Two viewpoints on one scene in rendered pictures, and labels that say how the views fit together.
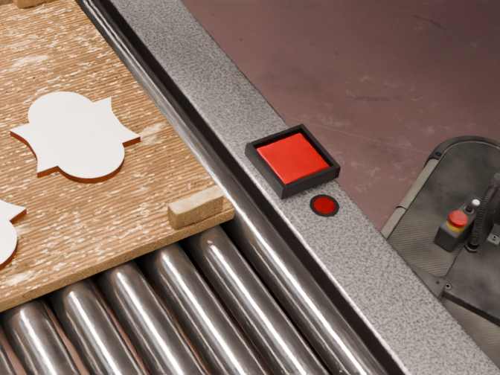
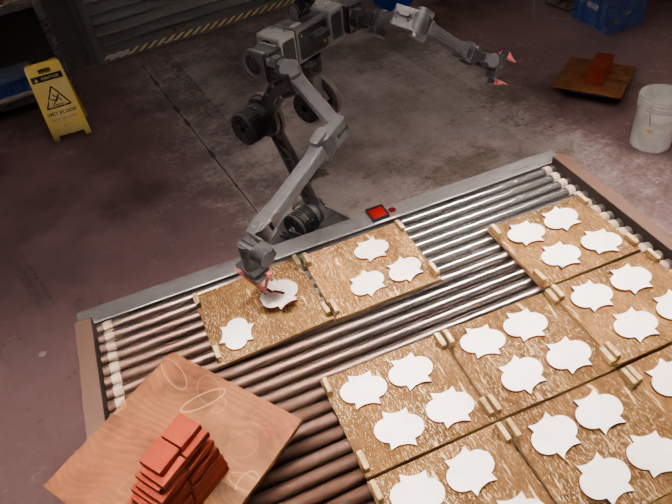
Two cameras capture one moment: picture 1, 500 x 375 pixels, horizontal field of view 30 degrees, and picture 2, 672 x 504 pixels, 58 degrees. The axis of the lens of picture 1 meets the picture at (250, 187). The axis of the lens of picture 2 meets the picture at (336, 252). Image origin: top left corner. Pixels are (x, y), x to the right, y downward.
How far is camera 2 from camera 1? 1.99 m
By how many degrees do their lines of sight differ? 47
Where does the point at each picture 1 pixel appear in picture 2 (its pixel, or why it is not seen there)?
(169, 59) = (332, 237)
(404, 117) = not seen: hidden behind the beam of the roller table
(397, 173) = not seen: hidden behind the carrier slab
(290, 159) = (378, 212)
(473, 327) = not seen: hidden behind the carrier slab
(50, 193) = (392, 254)
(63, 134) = (372, 251)
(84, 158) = (381, 246)
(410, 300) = (421, 198)
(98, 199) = (394, 245)
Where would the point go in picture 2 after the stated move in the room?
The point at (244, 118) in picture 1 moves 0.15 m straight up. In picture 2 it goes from (358, 222) to (356, 193)
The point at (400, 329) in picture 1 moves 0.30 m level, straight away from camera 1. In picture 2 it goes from (430, 200) to (368, 181)
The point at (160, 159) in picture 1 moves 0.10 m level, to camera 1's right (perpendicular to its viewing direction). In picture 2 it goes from (379, 234) to (385, 218)
